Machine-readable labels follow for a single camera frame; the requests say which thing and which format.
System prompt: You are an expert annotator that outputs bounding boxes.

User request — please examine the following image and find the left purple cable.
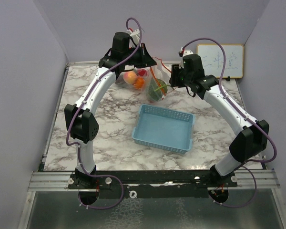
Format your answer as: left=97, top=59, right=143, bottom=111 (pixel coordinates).
left=65, top=17, right=143, bottom=210

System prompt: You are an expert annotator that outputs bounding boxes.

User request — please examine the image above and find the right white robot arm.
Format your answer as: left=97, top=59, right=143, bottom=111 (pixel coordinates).
left=169, top=50, right=269, bottom=187

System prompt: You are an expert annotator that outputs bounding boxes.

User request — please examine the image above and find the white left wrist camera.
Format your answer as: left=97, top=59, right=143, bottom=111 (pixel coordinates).
left=127, top=28, right=141, bottom=45

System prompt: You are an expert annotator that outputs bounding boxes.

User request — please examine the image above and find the green netted melon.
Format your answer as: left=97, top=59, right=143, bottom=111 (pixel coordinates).
left=146, top=78, right=168, bottom=103

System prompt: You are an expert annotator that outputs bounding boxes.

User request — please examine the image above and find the clear zip bag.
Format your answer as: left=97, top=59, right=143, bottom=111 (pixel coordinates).
left=115, top=68, right=148, bottom=91

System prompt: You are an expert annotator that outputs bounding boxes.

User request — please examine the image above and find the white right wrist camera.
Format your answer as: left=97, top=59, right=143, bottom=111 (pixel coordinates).
left=178, top=47, right=193, bottom=69

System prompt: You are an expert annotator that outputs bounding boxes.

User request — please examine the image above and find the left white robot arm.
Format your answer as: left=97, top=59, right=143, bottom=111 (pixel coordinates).
left=64, top=29, right=156, bottom=188

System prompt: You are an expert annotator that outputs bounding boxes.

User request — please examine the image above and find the blue perforated plastic basket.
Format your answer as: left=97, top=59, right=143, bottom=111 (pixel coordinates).
left=132, top=104, right=195, bottom=154

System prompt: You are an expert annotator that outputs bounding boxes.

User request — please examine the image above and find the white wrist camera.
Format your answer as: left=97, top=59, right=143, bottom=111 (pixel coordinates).
left=178, top=47, right=193, bottom=69
left=127, top=28, right=141, bottom=45

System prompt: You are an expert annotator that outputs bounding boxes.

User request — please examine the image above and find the pink yellow peach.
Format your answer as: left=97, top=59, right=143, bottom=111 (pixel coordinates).
left=123, top=71, right=137, bottom=85

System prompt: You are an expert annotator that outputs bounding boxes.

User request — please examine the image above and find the aluminium front rail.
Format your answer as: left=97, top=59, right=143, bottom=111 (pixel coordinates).
left=28, top=169, right=280, bottom=191

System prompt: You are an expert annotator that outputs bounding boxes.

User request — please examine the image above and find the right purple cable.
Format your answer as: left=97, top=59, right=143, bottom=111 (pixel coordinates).
left=180, top=37, right=277, bottom=207

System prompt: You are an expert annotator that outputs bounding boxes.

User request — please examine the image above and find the red tomato fruit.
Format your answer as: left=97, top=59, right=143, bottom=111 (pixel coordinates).
left=137, top=69, right=147, bottom=77

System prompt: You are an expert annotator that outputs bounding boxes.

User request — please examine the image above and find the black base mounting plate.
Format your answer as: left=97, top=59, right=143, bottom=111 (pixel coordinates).
left=68, top=170, right=237, bottom=199

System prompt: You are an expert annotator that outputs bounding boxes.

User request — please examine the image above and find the orange fruit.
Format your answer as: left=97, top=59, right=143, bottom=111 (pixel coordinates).
left=133, top=77, right=145, bottom=90

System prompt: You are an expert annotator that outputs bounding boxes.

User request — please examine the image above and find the purple cable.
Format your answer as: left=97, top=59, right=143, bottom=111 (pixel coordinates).
left=65, top=17, right=143, bottom=210
left=180, top=37, right=277, bottom=207

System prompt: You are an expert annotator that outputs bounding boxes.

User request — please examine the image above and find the clear bag orange zipper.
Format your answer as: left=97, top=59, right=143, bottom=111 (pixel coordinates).
left=143, top=57, right=174, bottom=103

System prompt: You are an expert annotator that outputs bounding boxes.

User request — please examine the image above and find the small whiteboard with writing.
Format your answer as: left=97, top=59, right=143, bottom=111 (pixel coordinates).
left=197, top=44, right=244, bottom=79

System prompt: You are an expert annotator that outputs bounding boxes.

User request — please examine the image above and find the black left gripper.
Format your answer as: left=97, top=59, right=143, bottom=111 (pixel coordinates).
left=123, top=42, right=157, bottom=68

